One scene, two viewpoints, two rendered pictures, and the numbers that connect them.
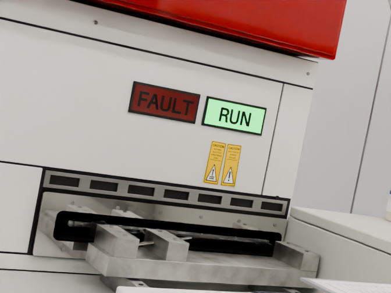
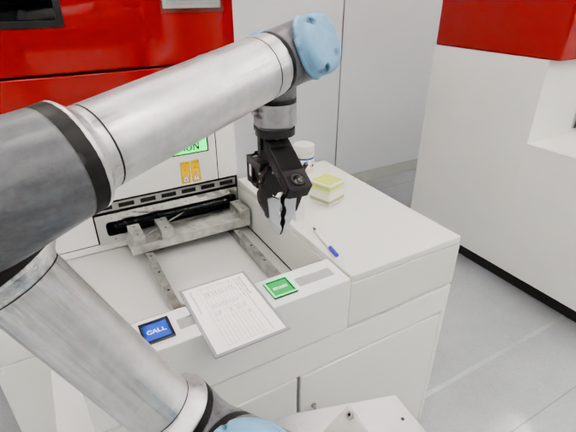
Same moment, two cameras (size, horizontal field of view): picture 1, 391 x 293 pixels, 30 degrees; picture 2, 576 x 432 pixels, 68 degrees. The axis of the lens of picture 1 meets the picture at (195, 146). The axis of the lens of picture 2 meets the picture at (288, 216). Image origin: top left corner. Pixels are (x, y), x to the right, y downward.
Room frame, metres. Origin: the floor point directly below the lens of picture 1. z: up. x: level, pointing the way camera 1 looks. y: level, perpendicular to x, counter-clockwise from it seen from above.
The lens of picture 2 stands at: (-0.03, -0.35, 1.52)
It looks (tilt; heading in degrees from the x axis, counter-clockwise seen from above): 28 degrees down; 0
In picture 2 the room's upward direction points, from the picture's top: straight up
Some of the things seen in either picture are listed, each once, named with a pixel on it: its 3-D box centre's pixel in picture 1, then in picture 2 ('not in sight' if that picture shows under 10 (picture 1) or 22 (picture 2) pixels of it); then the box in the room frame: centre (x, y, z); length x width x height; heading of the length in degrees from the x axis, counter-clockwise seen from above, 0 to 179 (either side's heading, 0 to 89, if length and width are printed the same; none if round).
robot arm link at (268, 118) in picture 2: not in sight; (273, 115); (0.71, -0.32, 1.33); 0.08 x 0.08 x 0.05
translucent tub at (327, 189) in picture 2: not in sight; (327, 189); (1.11, -0.46, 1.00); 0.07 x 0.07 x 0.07; 48
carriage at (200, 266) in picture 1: (206, 266); (190, 230); (1.11, -0.05, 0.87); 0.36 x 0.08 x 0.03; 119
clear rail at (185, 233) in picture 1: (175, 233); (176, 211); (1.17, 0.00, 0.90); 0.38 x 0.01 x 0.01; 119
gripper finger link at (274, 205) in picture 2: not in sight; (267, 211); (0.70, -0.31, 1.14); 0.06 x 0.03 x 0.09; 29
